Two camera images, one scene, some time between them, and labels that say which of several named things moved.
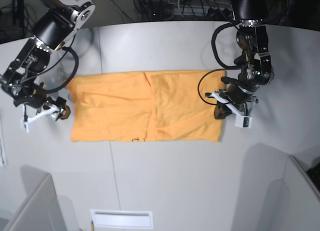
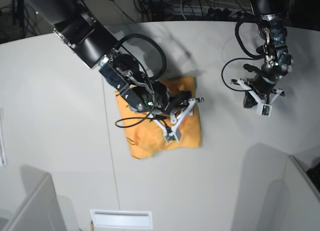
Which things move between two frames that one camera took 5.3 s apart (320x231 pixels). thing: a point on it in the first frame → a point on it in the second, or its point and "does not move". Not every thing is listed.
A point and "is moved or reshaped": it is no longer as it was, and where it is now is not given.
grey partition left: x=40 y=210 does not move
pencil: x=92 y=226 does not move
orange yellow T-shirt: x=146 y=106 is moved or reshaped
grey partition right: x=304 y=211 does not move
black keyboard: x=314 y=173 does not move
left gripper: x=38 y=98 → x=179 y=100
